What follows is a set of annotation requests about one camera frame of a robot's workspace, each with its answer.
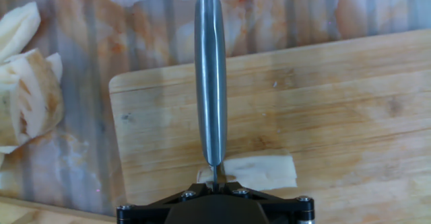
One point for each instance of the bamboo cutting board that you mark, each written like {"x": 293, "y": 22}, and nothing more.
{"x": 320, "y": 109}

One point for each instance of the marble pattern plastic mat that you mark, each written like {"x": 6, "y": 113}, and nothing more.
{"x": 118, "y": 42}

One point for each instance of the lotus root chunk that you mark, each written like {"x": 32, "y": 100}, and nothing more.
{"x": 55, "y": 66}

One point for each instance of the wooden peg rack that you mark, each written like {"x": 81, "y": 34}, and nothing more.
{"x": 50, "y": 214}

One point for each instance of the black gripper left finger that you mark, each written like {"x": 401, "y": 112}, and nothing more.
{"x": 148, "y": 212}

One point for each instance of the lotus root half piece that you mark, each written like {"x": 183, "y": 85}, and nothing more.
{"x": 262, "y": 170}

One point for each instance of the steel cleaver knife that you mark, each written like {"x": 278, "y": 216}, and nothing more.
{"x": 210, "y": 82}

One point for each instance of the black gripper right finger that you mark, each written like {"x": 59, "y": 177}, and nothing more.
{"x": 289, "y": 212}

